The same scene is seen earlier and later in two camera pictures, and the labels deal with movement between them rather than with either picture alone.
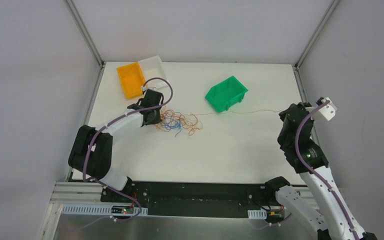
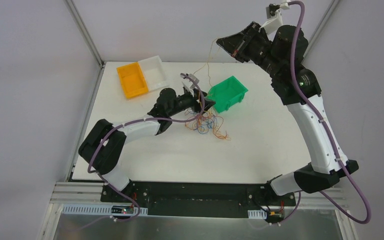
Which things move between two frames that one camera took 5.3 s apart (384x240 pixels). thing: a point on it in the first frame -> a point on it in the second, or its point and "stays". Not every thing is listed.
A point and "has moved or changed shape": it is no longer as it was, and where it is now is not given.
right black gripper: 291,113 -> 248,41
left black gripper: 150,116 -> 198,100
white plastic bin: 152,67 stays
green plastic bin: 221,96 stays
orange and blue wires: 171,121 has moved or changed shape
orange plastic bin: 132,79 stays
